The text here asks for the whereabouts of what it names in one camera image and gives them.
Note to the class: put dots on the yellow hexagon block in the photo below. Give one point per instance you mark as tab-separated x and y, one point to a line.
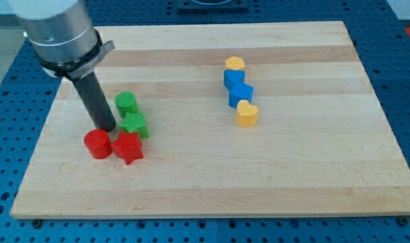
235	63

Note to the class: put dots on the yellow heart block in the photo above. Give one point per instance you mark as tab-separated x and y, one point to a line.
247	114

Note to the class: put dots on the green cylinder block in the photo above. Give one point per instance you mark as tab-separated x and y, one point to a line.
126	102

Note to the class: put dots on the green star block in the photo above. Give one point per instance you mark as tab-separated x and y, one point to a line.
135	122

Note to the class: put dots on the red cylinder block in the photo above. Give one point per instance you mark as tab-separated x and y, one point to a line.
98	143

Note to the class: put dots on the red star block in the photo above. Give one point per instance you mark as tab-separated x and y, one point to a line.
128	146

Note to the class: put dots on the wooden board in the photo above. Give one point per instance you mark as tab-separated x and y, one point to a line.
322	146

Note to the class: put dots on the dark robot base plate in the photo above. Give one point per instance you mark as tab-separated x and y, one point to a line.
184	6

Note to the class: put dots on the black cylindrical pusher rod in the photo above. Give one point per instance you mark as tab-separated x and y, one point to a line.
95	102

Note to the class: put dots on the blue pentagon block lower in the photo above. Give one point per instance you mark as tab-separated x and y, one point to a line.
240	92

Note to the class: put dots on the blue square block upper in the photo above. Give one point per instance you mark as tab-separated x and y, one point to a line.
233	77

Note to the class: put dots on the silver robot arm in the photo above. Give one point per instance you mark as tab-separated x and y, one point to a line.
67	45

